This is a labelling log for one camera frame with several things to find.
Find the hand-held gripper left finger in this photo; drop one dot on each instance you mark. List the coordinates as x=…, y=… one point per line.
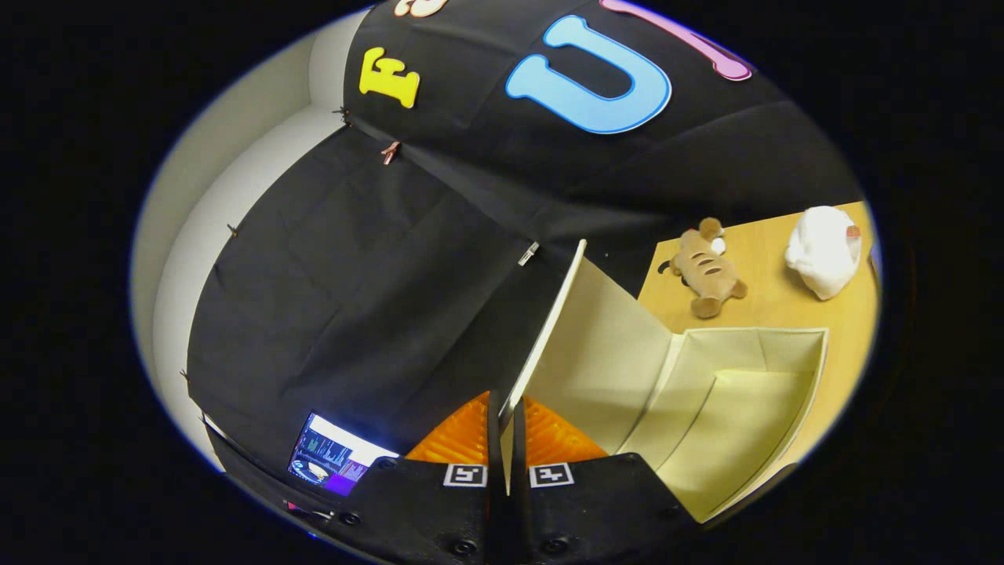
x=494, y=502

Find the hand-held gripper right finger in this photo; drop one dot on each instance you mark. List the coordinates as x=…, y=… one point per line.
x=521, y=502

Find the grey fabric storage box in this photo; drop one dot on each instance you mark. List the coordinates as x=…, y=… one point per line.
x=627, y=369

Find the computer screen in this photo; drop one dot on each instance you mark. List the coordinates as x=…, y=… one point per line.
x=337, y=455

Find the silver cloth clip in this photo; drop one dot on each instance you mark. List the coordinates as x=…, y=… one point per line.
x=529, y=253

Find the brown striped plush toy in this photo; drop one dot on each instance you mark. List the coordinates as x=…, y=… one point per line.
x=706, y=271

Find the copper cloth clip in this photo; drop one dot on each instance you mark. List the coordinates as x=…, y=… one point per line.
x=390, y=151

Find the white plush toy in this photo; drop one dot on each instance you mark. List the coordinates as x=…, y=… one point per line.
x=823, y=251

